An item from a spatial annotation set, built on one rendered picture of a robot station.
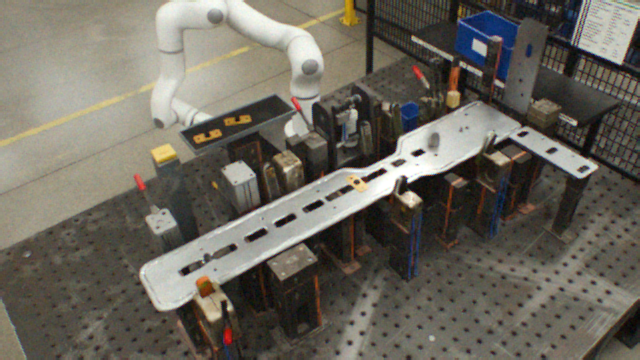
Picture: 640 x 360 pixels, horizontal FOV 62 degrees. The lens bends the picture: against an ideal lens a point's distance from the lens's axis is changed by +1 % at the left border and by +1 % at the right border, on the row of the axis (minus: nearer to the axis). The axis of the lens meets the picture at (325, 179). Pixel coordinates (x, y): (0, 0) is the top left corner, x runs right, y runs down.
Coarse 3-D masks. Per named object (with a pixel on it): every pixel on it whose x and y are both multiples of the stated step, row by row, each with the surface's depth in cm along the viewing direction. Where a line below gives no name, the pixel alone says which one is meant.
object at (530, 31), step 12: (528, 24) 180; (540, 24) 177; (528, 36) 182; (540, 36) 178; (516, 48) 189; (540, 48) 180; (516, 60) 191; (528, 60) 186; (516, 72) 193; (528, 72) 188; (516, 84) 195; (528, 84) 191; (504, 96) 202; (516, 96) 197; (528, 96) 193; (528, 108) 195
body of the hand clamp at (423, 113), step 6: (426, 96) 199; (420, 102) 199; (426, 102) 196; (420, 108) 200; (426, 108) 197; (432, 108) 196; (438, 108) 198; (420, 114) 202; (426, 114) 198; (432, 114) 198; (438, 114) 200; (420, 120) 203; (426, 120) 200; (432, 120) 200; (420, 126) 204; (420, 150) 212; (414, 156) 216
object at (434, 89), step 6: (432, 60) 186; (438, 60) 187; (432, 66) 186; (438, 66) 184; (432, 72) 187; (438, 72) 189; (432, 78) 189; (438, 78) 190; (432, 84) 190; (438, 84) 192; (432, 90) 191; (438, 90) 193; (432, 96) 193; (438, 96) 194; (438, 102) 196
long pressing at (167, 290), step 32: (448, 128) 192; (480, 128) 191; (512, 128) 190; (384, 160) 179; (416, 160) 179; (448, 160) 178; (320, 192) 169; (352, 192) 169; (384, 192) 168; (256, 224) 160; (288, 224) 159; (320, 224) 159; (160, 256) 152; (192, 256) 152; (224, 256) 151; (256, 256) 150; (160, 288) 144; (192, 288) 143
